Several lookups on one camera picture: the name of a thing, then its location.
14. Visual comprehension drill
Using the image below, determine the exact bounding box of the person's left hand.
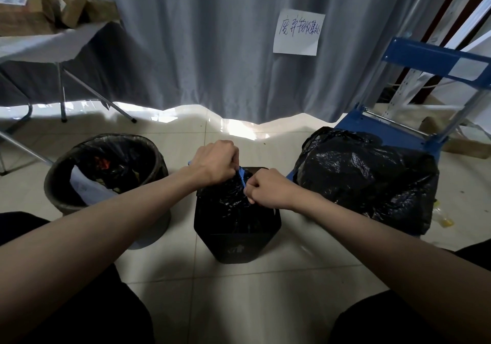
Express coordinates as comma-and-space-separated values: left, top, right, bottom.
188, 140, 241, 187

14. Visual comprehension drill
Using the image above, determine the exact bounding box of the person's right hand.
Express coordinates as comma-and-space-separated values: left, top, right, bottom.
243, 168, 297, 212

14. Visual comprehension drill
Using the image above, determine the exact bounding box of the small black drawstring trash bag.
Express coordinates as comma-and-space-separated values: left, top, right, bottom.
188, 160, 282, 265

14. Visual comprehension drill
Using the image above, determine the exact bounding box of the person's right forearm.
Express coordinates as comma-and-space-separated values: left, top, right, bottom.
288, 187, 491, 344

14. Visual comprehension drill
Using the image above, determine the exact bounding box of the person's left forearm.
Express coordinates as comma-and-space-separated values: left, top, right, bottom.
0, 167, 209, 342

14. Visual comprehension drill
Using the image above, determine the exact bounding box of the clear plastic floor sheet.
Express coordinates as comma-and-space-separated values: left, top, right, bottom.
0, 100, 348, 141

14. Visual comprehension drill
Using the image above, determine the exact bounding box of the black bin liner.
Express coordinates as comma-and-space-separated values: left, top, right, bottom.
58, 134, 168, 196

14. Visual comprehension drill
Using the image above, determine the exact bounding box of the large full black trash bag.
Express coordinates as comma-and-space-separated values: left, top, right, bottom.
293, 127, 440, 236

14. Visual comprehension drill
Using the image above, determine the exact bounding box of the grey curtain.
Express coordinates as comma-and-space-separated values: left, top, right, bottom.
0, 0, 465, 124

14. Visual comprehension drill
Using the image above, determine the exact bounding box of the white handwritten paper note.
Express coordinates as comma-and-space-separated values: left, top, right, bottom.
273, 9, 326, 56

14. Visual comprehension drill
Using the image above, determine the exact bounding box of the white paper sheet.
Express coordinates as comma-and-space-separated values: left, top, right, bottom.
70, 165, 118, 207

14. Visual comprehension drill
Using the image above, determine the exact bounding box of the round dark trash bin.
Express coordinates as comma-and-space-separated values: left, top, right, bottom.
44, 134, 172, 251

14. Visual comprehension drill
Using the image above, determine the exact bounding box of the person's right leg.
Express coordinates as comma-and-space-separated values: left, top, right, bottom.
328, 239, 491, 344

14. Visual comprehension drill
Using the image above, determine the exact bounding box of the person's leg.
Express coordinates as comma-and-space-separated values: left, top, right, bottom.
328, 239, 491, 344
0, 211, 156, 344

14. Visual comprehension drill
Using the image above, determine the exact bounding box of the white metal shelf rack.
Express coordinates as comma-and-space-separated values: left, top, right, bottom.
378, 0, 491, 119

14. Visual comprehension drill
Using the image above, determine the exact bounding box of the clear yellow plastic wrapper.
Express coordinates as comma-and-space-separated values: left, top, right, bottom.
433, 201, 455, 228

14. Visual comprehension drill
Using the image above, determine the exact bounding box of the person's left leg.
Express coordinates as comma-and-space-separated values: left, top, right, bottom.
0, 211, 156, 344

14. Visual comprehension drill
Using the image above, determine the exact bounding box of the small cardboard box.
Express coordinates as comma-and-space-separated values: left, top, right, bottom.
83, 0, 121, 25

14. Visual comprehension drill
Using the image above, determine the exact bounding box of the blue platform hand cart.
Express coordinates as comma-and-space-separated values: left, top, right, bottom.
287, 36, 491, 182

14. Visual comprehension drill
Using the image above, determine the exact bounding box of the flat brown cardboard piece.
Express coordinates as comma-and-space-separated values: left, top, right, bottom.
419, 116, 491, 160

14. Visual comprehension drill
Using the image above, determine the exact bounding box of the white folding table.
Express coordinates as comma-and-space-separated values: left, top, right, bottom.
0, 20, 138, 176

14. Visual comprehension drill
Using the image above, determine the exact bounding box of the medium cardboard box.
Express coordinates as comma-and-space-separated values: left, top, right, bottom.
50, 0, 88, 29

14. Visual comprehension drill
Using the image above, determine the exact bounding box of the large labelled cardboard box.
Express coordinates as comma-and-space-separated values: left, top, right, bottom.
0, 0, 57, 37

